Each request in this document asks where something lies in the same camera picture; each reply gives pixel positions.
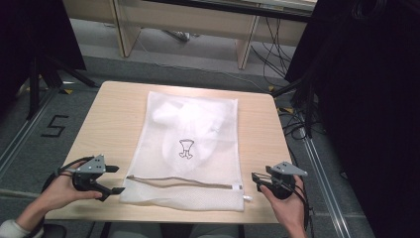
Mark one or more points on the black tripod stand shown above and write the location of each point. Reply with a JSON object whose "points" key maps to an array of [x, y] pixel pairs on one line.
{"points": [[33, 89], [308, 109]]}

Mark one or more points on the person's right hand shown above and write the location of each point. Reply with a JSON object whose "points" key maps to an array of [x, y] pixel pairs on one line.
{"points": [[285, 210]]}

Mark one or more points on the white mesh laundry bag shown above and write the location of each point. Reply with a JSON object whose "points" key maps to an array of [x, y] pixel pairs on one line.
{"points": [[186, 198]]}

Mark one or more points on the metal floor rail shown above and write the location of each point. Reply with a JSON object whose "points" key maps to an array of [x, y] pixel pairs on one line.
{"points": [[23, 132], [325, 185]]}

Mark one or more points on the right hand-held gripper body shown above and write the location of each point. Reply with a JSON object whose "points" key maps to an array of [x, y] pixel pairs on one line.
{"points": [[285, 169]]}

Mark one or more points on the black table leg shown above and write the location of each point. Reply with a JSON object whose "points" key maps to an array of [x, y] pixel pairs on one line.
{"points": [[105, 230], [241, 231]]}

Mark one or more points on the light wooden desk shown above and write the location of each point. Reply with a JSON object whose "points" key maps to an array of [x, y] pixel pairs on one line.
{"points": [[185, 23]]}

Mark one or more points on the person's left hand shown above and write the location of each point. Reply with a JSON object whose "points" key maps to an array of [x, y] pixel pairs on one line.
{"points": [[61, 191]]}

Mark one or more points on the black curtain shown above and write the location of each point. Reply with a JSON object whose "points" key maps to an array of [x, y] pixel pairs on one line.
{"points": [[369, 99], [33, 29]]}

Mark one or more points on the white garment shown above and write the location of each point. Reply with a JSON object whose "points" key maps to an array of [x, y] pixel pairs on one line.
{"points": [[171, 114]]}

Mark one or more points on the black chair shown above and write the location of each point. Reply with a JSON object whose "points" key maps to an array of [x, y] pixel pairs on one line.
{"points": [[54, 231]]}

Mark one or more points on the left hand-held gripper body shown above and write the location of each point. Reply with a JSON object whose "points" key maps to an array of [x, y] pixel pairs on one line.
{"points": [[90, 167]]}

